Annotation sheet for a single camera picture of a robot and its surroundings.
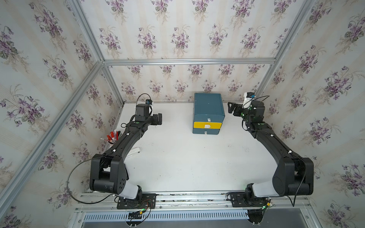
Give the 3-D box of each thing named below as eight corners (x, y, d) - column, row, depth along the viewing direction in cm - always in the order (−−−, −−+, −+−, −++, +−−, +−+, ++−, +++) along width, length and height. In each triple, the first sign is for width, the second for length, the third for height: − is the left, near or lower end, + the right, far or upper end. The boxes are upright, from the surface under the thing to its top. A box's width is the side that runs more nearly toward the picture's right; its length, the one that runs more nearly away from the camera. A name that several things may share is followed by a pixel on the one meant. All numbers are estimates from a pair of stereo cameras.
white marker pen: (127, 157, 90) (126, 155, 88) (127, 153, 92) (125, 151, 89) (141, 152, 93) (139, 150, 90) (140, 148, 94) (138, 146, 92)
